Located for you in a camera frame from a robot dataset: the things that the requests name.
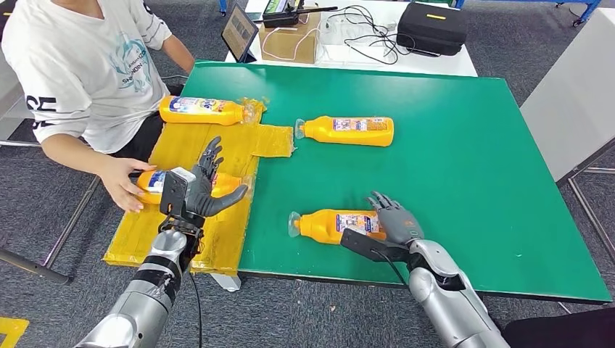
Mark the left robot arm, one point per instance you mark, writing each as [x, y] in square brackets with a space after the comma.
[144, 298]

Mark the grey metal table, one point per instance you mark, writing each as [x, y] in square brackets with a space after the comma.
[12, 110]

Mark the yellow taped cardboard mat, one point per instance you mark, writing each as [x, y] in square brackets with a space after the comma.
[226, 240]

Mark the light grey table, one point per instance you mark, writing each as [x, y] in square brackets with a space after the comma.
[571, 91]

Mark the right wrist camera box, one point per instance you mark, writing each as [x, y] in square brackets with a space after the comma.
[365, 245]

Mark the white table foot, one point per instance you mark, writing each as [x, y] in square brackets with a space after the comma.
[226, 282]

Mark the black tablet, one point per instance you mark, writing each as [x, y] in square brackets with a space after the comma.
[239, 32]

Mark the white table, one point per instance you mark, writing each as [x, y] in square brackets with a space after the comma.
[432, 66]

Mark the person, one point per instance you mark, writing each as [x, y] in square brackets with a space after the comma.
[562, 331]
[81, 72]

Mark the brown cardboard box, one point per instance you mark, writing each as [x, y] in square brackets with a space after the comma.
[283, 48]

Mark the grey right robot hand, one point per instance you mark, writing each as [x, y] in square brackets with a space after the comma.
[399, 223]

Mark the black handheld controller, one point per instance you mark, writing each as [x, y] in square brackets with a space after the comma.
[278, 19]

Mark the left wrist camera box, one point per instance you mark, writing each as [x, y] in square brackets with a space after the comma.
[173, 194]

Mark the person's left forearm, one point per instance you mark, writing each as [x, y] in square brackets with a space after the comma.
[180, 53]

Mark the clear plastic container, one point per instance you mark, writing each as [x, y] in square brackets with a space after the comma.
[333, 33]

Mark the black carrying case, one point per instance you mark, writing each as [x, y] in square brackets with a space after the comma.
[432, 31]

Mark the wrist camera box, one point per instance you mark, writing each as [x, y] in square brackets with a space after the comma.
[365, 245]
[173, 194]

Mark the person's right hand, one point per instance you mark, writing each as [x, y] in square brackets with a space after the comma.
[120, 180]

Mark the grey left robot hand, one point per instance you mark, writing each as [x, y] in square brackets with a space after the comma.
[202, 201]

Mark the orange detergent bottle clear cap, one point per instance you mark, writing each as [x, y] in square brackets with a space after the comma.
[192, 117]
[317, 132]
[228, 180]
[317, 225]

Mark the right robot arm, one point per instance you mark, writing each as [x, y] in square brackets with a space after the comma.
[447, 302]

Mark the white power adapter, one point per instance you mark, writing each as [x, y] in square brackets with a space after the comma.
[391, 26]

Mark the person's right forearm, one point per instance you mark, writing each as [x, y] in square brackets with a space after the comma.
[72, 151]

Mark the green plastic crate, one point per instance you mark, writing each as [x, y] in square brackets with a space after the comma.
[432, 1]

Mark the blue steel rack frame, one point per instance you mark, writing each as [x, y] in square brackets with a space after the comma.
[223, 6]
[590, 8]

